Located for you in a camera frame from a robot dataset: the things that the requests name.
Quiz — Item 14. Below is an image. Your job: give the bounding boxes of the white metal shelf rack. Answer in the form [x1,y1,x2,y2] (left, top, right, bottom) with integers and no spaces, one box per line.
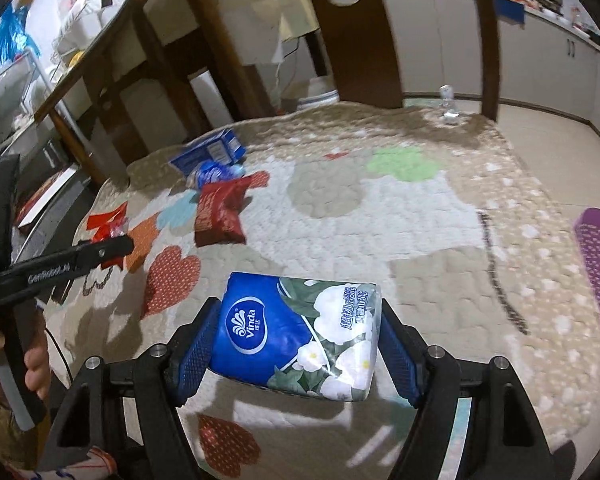
[0,45,61,126]

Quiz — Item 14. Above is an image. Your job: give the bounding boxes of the blue hanging towel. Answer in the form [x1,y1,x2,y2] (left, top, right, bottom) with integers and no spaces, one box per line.
[495,0,526,26]

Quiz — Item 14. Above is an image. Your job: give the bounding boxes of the blue floral tissue pack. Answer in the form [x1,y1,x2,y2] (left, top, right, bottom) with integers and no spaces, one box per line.
[209,272,383,403]

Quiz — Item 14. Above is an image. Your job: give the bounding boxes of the flat red white box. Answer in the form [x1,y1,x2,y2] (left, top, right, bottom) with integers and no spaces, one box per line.
[16,167,78,233]

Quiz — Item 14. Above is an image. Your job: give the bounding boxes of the blue toothpaste box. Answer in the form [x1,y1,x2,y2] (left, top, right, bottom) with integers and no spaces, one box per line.
[169,129,247,175]

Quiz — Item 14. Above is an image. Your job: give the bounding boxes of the blue white crumpled wrapper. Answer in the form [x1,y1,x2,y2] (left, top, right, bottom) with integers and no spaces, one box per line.
[187,160,246,188]

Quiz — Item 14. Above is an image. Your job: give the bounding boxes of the person's left hand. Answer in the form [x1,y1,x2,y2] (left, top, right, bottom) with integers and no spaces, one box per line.
[0,322,52,403]

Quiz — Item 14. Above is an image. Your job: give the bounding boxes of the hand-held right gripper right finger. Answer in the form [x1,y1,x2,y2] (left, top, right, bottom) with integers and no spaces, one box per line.
[378,299,561,480]

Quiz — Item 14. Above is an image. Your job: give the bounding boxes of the heart print quilted blanket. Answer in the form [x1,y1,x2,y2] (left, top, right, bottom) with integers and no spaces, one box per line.
[10,100,600,480]

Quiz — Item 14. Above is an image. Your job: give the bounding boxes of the blue plastic bag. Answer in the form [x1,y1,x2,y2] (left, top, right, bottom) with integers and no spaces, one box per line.
[0,2,41,68]

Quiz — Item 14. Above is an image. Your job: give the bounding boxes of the small red box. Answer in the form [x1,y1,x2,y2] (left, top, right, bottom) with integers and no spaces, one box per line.
[86,202,131,243]

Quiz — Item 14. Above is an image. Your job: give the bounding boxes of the white patterned cloth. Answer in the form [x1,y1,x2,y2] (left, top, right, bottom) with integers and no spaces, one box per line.
[7,447,118,480]

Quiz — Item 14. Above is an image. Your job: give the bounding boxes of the grey kitchen cabinets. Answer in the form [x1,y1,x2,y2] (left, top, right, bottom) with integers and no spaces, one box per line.
[380,0,600,146]

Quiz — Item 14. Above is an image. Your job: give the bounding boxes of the brown wooden panel leg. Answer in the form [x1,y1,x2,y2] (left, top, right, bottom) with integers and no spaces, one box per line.
[297,0,406,110]

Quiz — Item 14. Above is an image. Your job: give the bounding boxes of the white plastic bucket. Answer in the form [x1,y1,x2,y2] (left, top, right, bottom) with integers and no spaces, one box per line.
[299,76,339,111]

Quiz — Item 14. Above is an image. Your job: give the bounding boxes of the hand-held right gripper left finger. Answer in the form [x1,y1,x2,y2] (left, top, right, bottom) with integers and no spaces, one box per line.
[39,297,226,480]

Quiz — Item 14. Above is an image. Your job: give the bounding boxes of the brown wooden post leg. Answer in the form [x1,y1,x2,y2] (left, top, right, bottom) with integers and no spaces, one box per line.
[467,0,502,122]

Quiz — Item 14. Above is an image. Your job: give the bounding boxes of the red cigarette carton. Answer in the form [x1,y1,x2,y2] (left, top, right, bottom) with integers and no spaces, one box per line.
[194,175,253,247]

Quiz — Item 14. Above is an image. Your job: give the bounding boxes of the silver metal clamp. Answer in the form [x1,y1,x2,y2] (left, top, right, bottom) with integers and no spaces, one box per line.
[439,85,461,123]

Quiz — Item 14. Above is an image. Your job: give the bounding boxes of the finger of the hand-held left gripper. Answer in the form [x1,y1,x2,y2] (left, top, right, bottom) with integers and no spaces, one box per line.
[72,236,135,272]

